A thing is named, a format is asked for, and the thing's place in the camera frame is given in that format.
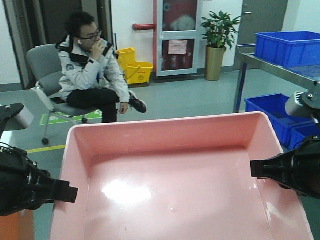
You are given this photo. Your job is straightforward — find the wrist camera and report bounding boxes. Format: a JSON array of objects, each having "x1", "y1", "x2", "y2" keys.
[
  {"x1": 0, "y1": 103, "x2": 34, "y2": 132},
  {"x1": 285, "y1": 90, "x2": 320, "y2": 129}
]

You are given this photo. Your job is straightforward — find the pink plastic bin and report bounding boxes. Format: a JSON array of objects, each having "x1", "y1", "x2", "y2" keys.
[{"x1": 50, "y1": 112, "x2": 313, "y2": 240}]

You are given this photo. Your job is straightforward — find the fire hose cabinet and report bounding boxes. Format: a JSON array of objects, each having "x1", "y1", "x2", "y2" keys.
[{"x1": 153, "y1": 0, "x2": 203, "y2": 77}]

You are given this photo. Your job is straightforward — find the blue bin on table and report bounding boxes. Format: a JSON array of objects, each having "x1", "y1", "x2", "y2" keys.
[{"x1": 254, "y1": 31, "x2": 320, "y2": 67}]

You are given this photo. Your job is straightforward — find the seated man white jacket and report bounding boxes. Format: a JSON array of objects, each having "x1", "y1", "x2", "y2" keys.
[{"x1": 56, "y1": 11, "x2": 147, "y2": 123}]

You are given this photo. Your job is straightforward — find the grey office chair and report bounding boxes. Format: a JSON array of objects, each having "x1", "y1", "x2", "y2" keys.
[{"x1": 26, "y1": 44, "x2": 97, "y2": 145}]

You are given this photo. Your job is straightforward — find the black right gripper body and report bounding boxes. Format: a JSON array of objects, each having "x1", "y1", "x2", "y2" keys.
[{"x1": 287, "y1": 140, "x2": 320, "y2": 199}]

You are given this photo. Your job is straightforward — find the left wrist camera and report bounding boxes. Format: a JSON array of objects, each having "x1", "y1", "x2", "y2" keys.
[{"x1": 0, "y1": 103, "x2": 34, "y2": 132}]

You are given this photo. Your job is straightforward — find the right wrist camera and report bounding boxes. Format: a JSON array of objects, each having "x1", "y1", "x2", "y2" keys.
[{"x1": 285, "y1": 90, "x2": 320, "y2": 129}]

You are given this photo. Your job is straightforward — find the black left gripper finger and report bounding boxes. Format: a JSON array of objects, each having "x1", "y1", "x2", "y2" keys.
[{"x1": 47, "y1": 177, "x2": 79, "y2": 203}]

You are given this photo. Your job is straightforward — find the yellow mop bucket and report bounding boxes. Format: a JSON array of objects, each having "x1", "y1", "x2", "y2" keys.
[{"x1": 116, "y1": 47, "x2": 154, "y2": 85}]

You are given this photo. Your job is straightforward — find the blue bin on floor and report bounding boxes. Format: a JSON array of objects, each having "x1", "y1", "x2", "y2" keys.
[{"x1": 244, "y1": 93, "x2": 320, "y2": 150}]

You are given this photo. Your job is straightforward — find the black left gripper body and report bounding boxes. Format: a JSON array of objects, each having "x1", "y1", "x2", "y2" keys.
[{"x1": 0, "y1": 146, "x2": 50, "y2": 217}]

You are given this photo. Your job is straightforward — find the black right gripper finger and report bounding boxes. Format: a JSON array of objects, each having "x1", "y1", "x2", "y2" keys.
[{"x1": 250, "y1": 151, "x2": 295, "y2": 182}]

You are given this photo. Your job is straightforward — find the plant in gold pot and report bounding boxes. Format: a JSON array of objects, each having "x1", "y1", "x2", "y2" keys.
[{"x1": 201, "y1": 11, "x2": 241, "y2": 81}]

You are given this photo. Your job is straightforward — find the steel table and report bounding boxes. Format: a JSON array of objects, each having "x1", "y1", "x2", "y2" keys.
[{"x1": 233, "y1": 52, "x2": 320, "y2": 113}]

